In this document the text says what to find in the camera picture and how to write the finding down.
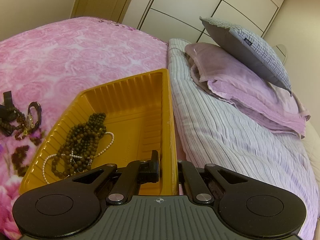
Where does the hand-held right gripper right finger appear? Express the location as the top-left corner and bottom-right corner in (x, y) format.
(177, 160), (250, 204)

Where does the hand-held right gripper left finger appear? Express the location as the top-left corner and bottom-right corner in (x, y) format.
(65, 150), (160, 204)

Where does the white pearl necklace with cross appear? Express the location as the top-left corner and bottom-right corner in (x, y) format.
(42, 131), (115, 184)

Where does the orange plastic tray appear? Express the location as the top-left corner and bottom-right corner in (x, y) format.
(19, 68), (178, 196)

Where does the brown wooden bead necklace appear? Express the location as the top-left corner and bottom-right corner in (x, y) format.
(51, 112), (107, 179)

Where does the dark wristwatch with round face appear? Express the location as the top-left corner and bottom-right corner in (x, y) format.
(26, 101), (43, 131)

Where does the small brown bead bracelet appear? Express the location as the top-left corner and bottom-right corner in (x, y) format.
(14, 109), (34, 141)

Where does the black strap wristwatch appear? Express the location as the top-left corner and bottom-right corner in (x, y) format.
(0, 91), (16, 137)

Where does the grey striped duvet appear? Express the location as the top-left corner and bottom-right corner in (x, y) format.
(167, 38), (318, 240)

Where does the purple pillow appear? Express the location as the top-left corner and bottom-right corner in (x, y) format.
(184, 42), (311, 138)

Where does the pink floral blanket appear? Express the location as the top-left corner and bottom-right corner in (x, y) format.
(0, 16), (177, 198)

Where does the grey checked pillow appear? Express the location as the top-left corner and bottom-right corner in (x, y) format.
(199, 17), (292, 96)

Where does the cream wardrobe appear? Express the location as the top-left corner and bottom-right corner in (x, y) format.
(136, 0), (289, 46)

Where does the wooden door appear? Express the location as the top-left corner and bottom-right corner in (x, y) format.
(70, 0), (142, 23)

